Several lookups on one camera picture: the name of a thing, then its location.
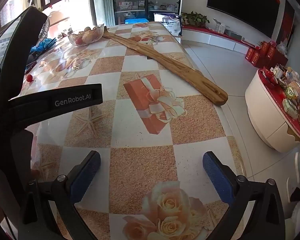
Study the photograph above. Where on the round white side table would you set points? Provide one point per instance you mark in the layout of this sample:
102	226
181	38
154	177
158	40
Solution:
265	110

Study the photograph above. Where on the printed plastic tablecloth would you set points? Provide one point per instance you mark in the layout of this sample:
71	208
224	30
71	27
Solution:
140	167

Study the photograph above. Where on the red wall hanging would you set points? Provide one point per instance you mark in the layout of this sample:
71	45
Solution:
288	20

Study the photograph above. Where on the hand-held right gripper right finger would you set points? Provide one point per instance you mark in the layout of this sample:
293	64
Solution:
218	177

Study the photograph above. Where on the white red television console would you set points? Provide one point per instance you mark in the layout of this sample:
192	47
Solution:
215	38

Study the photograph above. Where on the white carton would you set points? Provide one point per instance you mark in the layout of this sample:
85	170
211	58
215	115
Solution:
218	25

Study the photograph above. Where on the glass fruit bowl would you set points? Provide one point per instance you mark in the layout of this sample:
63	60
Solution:
90	41

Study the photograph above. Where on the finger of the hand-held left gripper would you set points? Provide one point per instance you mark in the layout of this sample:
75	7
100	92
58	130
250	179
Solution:
22	42
72	100

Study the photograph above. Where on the long wooden board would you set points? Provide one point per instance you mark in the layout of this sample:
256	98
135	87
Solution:
180	67

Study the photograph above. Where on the blue plastic bag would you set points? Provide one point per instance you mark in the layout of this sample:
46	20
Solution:
43	45

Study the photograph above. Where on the blue plastic stool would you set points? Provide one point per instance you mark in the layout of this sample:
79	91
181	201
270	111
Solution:
136	21

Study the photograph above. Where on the red cherry tomato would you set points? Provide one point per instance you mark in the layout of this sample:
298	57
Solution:
29	78

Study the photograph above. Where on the green potted plant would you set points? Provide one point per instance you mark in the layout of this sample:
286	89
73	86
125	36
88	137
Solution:
195	18

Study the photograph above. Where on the black wall television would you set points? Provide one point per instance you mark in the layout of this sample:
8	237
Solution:
240	2

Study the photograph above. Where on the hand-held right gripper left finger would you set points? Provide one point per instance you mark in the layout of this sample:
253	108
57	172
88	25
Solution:
86	177

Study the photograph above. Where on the red gift box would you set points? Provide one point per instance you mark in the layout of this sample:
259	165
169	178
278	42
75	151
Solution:
253	56
265	48
272	52

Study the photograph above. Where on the pile of snack packets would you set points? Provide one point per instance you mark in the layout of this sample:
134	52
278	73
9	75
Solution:
290	92

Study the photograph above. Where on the white printed bag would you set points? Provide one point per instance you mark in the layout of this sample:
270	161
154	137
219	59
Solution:
168	25

